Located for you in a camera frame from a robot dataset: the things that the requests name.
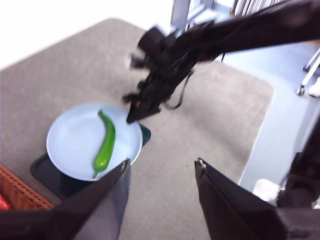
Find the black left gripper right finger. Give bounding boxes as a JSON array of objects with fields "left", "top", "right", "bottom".
[{"left": 194, "top": 157, "right": 320, "bottom": 240}]

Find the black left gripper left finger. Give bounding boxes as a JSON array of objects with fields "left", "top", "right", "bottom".
[{"left": 0, "top": 157, "right": 132, "bottom": 240}]

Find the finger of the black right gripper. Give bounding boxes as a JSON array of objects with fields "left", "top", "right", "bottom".
[
  {"left": 126, "top": 106, "right": 161, "bottom": 123},
  {"left": 126, "top": 102, "right": 147, "bottom": 123}
]

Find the long green pepper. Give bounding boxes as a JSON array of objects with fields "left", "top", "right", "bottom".
[{"left": 92, "top": 109, "right": 117, "bottom": 179}]

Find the light blue plate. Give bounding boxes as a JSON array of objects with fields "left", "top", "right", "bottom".
[{"left": 46, "top": 102, "right": 144, "bottom": 181}]

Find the white box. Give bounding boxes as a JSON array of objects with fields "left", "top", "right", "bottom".
[{"left": 252, "top": 178, "right": 282, "bottom": 202}]

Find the dark green plastic tray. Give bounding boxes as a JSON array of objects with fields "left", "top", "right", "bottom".
[{"left": 29, "top": 123, "right": 152, "bottom": 201}]

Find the brown wicker basket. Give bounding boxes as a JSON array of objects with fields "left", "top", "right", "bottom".
[{"left": 0, "top": 164, "right": 55, "bottom": 211}]

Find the orange carrot with green leaves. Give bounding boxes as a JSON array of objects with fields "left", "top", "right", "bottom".
[{"left": 0, "top": 194, "right": 12, "bottom": 210}]

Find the white rounded object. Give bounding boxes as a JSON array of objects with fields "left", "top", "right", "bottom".
[{"left": 308, "top": 76, "right": 320, "bottom": 98}]

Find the metal leg with caster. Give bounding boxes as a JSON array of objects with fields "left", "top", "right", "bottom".
[{"left": 296, "top": 46, "right": 320, "bottom": 96}]

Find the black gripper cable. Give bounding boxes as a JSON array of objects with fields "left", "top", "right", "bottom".
[{"left": 162, "top": 71, "right": 194, "bottom": 110}]

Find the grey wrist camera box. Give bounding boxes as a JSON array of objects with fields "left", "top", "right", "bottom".
[{"left": 137, "top": 24, "right": 176, "bottom": 55}]

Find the pale metal frame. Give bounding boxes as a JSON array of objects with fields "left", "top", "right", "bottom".
[{"left": 170, "top": 0, "right": 288, "bottom": 31}]

